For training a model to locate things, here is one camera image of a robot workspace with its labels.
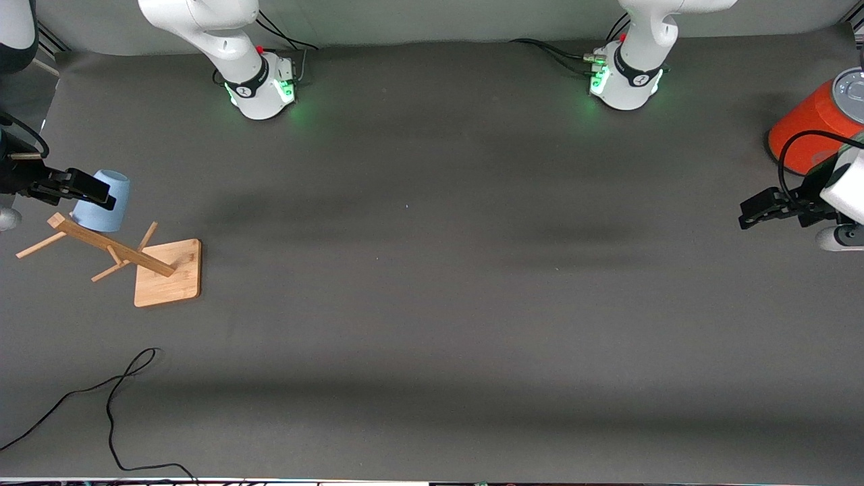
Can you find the black arm base cables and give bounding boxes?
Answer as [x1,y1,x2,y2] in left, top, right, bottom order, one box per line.
[253,10,319,85]
[508,13,632,75]

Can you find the aluminium frame rail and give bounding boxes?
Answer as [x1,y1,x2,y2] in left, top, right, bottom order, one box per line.
[35,20,72,55]

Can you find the black left arm base cables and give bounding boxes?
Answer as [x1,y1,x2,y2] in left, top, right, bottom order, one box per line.
[508,13,632,75]

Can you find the black right arm base cables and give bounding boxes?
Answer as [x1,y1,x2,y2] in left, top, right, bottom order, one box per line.
[253,10,319,85]

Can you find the black cable on table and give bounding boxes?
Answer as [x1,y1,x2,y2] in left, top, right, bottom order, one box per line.
[0,348,200,485]

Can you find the orange cylindrical container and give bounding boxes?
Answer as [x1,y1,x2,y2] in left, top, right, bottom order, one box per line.
[766,67,864,178]

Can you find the wooden cup rack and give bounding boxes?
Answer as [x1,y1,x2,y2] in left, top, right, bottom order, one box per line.
[16,206,203,308]

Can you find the light blue cup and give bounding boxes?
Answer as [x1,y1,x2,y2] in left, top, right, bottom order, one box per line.
[71,169,131,233]

